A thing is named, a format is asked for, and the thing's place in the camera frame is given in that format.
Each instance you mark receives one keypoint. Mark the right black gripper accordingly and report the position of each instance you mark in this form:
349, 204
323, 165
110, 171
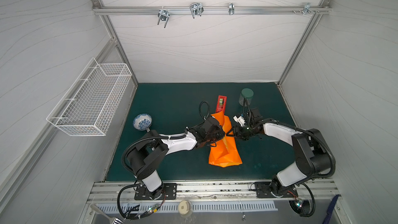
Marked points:
238, 130

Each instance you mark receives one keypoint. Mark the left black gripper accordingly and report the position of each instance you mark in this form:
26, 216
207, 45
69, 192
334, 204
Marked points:
219, 130

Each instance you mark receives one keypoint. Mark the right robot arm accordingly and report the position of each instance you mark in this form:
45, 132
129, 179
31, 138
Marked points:
312, 156

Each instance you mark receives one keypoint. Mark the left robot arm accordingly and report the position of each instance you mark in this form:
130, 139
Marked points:
143, 157

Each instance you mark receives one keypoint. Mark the red tape dispenser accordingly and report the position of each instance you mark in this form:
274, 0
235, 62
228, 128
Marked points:
221, 104

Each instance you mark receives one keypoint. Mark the glass jar green lid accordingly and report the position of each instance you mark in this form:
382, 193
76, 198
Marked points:
246, 95

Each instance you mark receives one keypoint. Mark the green table mat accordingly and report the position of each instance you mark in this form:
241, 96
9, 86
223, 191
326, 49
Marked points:
173, 107

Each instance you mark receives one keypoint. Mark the blue white ceramic spoon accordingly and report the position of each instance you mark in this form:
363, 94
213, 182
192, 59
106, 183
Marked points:
142, 122

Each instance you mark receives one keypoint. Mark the round white puck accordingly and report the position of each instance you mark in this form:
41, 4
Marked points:
185, 208

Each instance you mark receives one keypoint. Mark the small metal hook clamp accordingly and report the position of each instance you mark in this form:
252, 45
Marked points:
231, 9

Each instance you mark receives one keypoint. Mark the metal U-bolt clamp middle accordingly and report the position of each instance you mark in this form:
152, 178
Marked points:
196, 9

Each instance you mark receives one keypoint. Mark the metal u-bolt clamp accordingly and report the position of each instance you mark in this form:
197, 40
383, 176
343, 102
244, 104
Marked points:
163, 16
196, 9

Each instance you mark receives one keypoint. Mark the metal U-bolt clamp left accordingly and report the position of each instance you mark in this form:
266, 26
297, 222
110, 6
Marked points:
163, 16

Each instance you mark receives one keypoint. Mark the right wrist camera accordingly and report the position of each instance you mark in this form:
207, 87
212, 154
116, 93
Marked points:
241, 120

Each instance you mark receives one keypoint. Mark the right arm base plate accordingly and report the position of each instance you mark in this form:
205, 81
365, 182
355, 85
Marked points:
264, 189

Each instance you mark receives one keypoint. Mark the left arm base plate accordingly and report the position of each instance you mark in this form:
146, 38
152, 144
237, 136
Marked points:
167, 191

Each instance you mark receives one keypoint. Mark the white slotted cable duct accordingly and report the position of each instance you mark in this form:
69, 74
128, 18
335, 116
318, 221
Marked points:
196, 207

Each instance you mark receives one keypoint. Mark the white wire basket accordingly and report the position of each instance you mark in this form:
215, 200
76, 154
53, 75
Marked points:
89, 105

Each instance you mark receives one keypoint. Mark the aluminium crossbar rail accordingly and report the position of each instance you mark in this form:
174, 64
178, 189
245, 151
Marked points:
208, 10

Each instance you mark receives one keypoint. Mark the blue handled tool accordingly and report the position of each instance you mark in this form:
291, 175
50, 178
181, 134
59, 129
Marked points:
330, 209

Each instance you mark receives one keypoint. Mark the metal bracket clamp right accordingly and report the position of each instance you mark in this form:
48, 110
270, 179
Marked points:
307, 10

